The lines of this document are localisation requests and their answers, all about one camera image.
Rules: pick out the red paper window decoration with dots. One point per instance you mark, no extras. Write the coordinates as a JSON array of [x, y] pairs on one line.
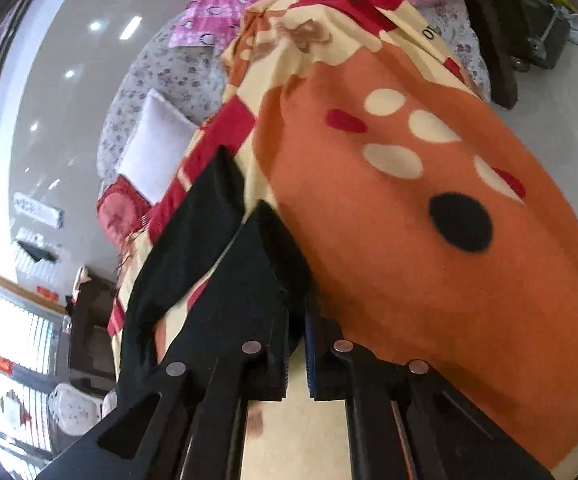
[[6, 366]]

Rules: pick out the floral upholstered headboard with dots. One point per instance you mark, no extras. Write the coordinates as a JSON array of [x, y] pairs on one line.
[[193, 80]]

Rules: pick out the white pillow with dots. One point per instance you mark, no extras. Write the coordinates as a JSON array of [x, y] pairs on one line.
[[155, 147]]

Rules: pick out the black cloth on wall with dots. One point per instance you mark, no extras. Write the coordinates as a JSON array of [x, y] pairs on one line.
[[37, 254]]

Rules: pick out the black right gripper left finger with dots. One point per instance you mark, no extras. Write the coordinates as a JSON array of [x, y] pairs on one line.
[[188, 420]]

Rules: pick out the white wall poster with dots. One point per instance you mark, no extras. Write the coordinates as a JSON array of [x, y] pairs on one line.
[[38, 211]]

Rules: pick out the black pants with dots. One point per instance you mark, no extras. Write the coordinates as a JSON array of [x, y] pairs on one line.
[[256, 279]]

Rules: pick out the red round cushion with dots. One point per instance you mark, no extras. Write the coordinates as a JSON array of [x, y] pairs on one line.
[[121, 210]]

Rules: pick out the black rolling case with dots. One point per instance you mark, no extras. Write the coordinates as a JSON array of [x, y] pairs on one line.
[[535, 31]]

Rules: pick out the white ornate chair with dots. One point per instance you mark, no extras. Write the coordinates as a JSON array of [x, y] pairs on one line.
[[76, 412]]

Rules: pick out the orange yellow red fleece blanket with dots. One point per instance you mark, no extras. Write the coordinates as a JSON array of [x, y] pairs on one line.
[[429, 230]]

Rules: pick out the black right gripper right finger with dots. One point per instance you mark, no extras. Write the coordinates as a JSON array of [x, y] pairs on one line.
[[406, 421]]

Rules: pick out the dark wooden desk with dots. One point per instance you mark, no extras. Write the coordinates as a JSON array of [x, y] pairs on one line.
[[90, 356]]

